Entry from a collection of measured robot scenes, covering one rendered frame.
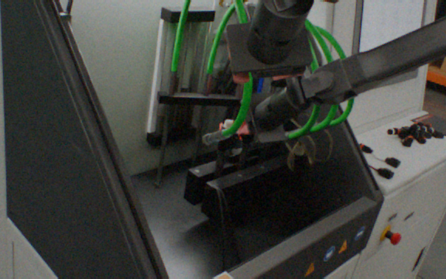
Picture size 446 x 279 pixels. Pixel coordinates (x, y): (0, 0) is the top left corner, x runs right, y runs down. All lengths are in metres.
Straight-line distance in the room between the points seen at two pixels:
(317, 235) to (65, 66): 0.60
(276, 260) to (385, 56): 0.42
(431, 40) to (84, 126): 0.57
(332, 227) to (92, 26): 0.67
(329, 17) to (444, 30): 0.50
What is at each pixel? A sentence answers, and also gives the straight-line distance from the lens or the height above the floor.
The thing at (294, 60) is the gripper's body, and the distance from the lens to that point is 0.59.
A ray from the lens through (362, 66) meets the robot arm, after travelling 0.81.
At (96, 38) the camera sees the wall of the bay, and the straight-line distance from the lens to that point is 1.08.
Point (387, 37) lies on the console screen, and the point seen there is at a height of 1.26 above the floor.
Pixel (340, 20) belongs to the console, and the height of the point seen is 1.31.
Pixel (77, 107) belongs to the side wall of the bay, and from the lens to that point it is 0.79.
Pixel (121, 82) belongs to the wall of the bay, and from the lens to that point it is 1.16.
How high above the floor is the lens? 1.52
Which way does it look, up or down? 26 degrees down
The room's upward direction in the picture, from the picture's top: 11 degrees clockwise
